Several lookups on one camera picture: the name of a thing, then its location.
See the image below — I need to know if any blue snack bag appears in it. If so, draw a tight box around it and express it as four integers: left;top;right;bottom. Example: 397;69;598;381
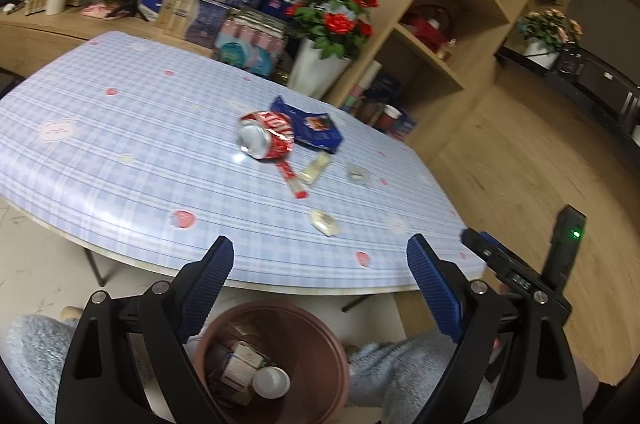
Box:
270;96;346;155

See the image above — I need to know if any pale small packet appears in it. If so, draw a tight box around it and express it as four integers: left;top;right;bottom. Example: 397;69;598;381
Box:
299;153;332;185

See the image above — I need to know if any red stick wrapper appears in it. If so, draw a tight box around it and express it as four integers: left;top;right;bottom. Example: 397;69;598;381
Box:
276;158;308;199

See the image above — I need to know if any stack of pastel cups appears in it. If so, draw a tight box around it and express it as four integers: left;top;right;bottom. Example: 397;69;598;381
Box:
345;61;383;115

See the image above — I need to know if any black table leg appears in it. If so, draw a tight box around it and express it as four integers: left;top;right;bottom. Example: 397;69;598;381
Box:
82;249;118;287
341;294;373;312

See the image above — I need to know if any wooden sideboard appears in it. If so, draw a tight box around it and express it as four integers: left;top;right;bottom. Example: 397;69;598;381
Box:
0;6;216;77

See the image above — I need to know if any black counter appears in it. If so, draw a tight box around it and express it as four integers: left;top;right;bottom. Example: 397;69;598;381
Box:
495;46;640;145

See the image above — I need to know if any white printed carton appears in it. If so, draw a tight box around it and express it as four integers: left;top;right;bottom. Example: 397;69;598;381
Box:
220;341;266;392

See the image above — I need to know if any gold blue gift box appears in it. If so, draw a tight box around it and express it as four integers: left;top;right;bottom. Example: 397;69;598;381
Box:
154;0;231;44

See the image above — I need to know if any small blue carton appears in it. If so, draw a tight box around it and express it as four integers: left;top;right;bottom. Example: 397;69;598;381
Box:
395;111;418;141

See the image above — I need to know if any dark green box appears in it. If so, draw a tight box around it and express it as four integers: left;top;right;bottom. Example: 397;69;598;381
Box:
232;8;288;34

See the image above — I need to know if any white plant pot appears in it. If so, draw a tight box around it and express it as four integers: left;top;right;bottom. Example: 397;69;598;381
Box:
524;38;561;69

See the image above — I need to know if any red rose bouquet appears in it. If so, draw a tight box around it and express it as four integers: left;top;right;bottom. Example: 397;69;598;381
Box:
285;0;379;59

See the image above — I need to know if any black mini tripod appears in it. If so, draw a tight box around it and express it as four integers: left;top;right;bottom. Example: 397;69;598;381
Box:
112;0;148;22

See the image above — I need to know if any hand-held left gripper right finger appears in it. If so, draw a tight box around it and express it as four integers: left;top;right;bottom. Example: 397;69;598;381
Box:
406;234;585;424

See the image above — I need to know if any crushed red soda can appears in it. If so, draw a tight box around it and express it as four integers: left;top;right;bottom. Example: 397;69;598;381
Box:
236;110;296;161

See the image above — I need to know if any black appliance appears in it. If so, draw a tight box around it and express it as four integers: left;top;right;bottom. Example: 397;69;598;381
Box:
552;46;640;125

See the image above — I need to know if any white oval packet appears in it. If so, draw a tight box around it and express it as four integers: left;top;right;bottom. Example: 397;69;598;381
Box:
308;209;342;237

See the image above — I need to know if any wooden shelf unit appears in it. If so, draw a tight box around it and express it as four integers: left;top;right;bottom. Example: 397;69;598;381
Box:
325;0;571;145

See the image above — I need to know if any white angular vase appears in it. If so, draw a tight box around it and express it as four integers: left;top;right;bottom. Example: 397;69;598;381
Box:
287;38;353;99

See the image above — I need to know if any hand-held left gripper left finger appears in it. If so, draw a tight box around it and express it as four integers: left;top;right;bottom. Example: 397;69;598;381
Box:
55;235;236;424

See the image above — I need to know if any brown trash bin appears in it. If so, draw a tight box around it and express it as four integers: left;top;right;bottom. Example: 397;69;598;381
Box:
192;302;351;424

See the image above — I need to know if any pink bottle multipack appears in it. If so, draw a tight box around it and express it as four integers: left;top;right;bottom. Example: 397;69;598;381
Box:
215;18;286;77

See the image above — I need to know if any pink rose plant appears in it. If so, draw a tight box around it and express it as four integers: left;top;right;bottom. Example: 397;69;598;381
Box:
517;8;583;52

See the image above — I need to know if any small dark blue box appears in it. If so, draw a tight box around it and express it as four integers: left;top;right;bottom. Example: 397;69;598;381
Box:
260;0;296;19

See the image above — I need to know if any brown cup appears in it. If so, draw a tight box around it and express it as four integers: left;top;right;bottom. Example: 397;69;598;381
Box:
362;101;383;127

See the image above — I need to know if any red basket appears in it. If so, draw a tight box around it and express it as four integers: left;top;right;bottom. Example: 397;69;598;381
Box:
400;4;453;52

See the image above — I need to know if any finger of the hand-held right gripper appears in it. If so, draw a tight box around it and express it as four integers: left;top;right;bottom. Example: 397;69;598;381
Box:
461;228;508;275

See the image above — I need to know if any pink flat pouch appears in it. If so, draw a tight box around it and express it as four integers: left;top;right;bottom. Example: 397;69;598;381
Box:
82;4;126;20

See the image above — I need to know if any dark red paper cup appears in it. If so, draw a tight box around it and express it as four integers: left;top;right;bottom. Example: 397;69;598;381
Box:
375;104;402;133

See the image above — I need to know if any white paper cup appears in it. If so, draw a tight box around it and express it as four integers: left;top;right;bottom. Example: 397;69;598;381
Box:
251;366;292;400

